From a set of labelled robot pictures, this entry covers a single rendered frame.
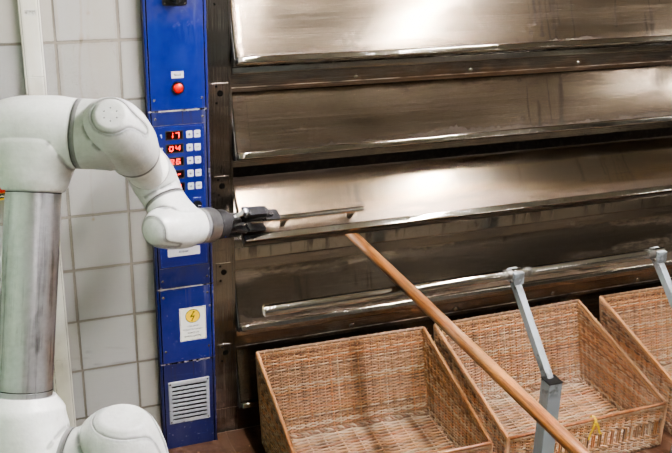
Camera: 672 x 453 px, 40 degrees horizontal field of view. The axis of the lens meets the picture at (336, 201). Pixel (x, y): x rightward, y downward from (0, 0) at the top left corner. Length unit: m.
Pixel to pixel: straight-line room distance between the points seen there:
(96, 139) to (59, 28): 0.74
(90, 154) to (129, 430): 0.49
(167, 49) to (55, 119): 0.72
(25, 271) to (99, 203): 0.78
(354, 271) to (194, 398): 0.60
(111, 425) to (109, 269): 0.93
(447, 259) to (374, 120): 0.55
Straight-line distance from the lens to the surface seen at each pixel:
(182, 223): 2.21
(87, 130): 1.69
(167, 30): 2.39
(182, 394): 2.77
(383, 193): 2.70
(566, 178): 2.99
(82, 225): 2.52
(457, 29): 2.69
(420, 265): 2.89
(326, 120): 2.59
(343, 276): 2.79
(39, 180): 1.74
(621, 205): 3.21
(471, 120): 2.78
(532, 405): 1.93
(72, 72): 2.40
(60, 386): 2.70
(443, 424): 2.91
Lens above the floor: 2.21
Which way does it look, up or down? 20 degrees down
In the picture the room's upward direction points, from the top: 1 degrees clockwise
